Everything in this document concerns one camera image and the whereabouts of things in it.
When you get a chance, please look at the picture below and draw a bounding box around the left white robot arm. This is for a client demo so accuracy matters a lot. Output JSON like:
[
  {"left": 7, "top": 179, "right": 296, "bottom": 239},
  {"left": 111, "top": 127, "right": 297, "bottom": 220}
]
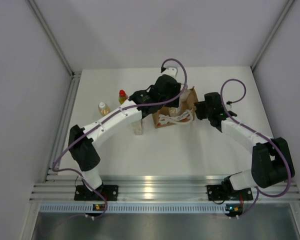
[{"left": 68, "top": 73, "right": 181, "bottom": 200}]

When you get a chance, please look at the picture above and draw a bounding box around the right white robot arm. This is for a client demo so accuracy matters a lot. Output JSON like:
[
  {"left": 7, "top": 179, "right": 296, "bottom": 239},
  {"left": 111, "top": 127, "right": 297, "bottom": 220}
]
[{"left": 194, "top": 92, "right": 295, "bottom": 199}]

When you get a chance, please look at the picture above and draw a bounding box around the red cap yellow bottle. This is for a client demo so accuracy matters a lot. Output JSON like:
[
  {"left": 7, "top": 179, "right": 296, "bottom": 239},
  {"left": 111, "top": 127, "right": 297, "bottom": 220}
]
[{"left": 118, "top": 89, "right": 129, "bottom": 105}]

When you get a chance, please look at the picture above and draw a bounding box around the grey cap clear bottle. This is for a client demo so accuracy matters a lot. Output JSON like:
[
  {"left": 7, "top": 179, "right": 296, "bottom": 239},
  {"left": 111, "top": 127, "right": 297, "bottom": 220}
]
[{"left": 131, "top": 119, "right": 143, "bottom": 136}]

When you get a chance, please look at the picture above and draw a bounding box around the white cap amber bottle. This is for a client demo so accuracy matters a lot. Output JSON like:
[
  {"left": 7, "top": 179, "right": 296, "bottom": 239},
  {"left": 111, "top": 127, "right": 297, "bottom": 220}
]
[{"left": 98, "top": 102, "right": 111, "bottom": 117}]

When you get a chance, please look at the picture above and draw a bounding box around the aluminium extrusion rail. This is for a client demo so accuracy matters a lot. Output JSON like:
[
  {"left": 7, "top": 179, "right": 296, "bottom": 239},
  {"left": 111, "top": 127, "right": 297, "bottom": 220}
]
[{"left": 29, "top": 174, "right": 300, "bottom": 201}]

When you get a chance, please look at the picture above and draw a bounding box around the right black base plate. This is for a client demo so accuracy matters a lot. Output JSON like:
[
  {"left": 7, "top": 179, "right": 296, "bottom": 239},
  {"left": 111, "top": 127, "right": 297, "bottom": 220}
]
[{"left": 206, "top": 184, "right": 254, "bottom": 204}]

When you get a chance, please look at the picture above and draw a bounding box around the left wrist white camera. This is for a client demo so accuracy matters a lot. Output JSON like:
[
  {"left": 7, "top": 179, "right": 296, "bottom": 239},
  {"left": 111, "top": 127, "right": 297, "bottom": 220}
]
[{"left": 161, "top": 66, "right": 178, "bottom": 78}]

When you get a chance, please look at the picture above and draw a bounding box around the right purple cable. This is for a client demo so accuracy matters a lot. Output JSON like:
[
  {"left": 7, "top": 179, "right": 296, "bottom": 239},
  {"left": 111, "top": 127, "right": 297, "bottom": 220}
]
[{"left": 219, "top": 79, "right": 294, "bottom": 218}]

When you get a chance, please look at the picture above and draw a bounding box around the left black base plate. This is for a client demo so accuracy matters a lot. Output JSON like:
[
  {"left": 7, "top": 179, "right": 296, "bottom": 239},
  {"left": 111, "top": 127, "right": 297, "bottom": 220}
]
[{"left": 74, "top": 184, "right": 119, "bottom": 201}]

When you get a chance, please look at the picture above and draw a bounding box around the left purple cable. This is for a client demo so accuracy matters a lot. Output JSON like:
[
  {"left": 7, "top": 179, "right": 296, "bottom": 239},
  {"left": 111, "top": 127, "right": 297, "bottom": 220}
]
[{"left": 51, "top": 58, "right": 189, "bottom": 220}]

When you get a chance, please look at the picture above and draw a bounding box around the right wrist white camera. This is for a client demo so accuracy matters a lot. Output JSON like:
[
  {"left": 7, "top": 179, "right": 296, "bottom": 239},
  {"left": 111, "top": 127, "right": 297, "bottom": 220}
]
[{"left": 226, "top": 100, "right": 233, "bottom": 111}]

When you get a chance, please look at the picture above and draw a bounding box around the white slotted cable duct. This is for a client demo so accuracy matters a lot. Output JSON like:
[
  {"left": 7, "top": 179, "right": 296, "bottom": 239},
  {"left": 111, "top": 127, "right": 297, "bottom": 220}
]
[{"left": 38, "top": 202, "right": 243, "bottom": 213}]

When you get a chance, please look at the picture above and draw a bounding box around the burlap watermelon canvas bag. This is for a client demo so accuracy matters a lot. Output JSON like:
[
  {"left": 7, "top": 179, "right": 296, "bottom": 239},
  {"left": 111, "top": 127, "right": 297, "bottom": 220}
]
[{"left": 152, "top": 87, "right": 198, "bottom": 129}]

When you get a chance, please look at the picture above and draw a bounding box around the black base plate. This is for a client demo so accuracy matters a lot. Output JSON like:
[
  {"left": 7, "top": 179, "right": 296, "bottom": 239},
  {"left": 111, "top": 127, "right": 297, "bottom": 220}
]
[
  {"left": 74, "top": 184, "right": 119, "bottom": 201},
  {"left": 206, "top": 184, "right": 254, "bottom": 204}
]

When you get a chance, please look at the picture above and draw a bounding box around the white cap clear bottle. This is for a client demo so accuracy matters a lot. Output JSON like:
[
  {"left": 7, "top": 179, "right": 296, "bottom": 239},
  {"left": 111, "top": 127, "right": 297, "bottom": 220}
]
[{"left": 179, "top": 89, "right": 191, "bottom": 104}]

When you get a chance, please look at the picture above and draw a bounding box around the wrist white camera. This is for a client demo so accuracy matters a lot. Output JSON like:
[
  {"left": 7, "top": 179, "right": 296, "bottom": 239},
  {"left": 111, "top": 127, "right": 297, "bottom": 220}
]
[
  {"left": 226, "top": 100, "right": 233, "bottom": 111},
  {"left": 161, "top": 66, "right": 178, "bottom": 78}
]

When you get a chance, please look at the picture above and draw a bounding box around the purple cable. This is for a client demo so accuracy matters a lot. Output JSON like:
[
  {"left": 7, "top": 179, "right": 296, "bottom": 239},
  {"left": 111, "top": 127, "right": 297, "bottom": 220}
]
[
  {"left": 219, "top": 79, "right": 294, "bottom": 218},
  {"left": 51, "top": 58, "right": 189, "bottom": 220}
]

